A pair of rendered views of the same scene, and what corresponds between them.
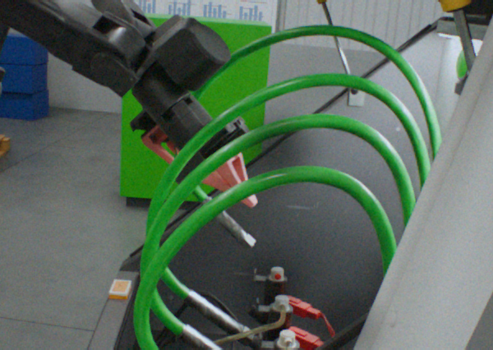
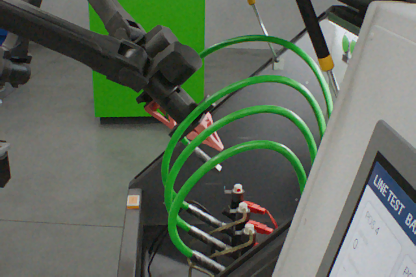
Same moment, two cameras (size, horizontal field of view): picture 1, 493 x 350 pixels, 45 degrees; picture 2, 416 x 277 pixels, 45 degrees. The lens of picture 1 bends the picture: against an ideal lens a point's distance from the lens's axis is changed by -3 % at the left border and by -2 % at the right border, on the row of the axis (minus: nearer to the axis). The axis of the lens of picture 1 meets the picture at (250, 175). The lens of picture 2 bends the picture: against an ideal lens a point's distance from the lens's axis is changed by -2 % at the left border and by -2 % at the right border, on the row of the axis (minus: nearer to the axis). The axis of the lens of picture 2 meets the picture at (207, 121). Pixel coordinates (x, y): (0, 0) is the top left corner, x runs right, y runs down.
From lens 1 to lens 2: 0.31 m
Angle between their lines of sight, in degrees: 5
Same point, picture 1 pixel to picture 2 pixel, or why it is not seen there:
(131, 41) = (141, 58)
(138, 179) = (108, 103)
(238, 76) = (181, 15)
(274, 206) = (228, 138)
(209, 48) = (190, 60)
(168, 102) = (166, 93)
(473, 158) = (335, 151)
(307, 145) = (247, 97)
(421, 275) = (316, 201)
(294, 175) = (250, 146)
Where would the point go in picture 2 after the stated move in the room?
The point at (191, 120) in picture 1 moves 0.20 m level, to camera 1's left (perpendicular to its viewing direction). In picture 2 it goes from (181, 103) to (79, 102)
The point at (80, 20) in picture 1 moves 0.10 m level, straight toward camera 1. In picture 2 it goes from (110, 49) to (118, 61)
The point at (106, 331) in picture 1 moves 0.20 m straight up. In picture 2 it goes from (130, 230) to (127, 154)
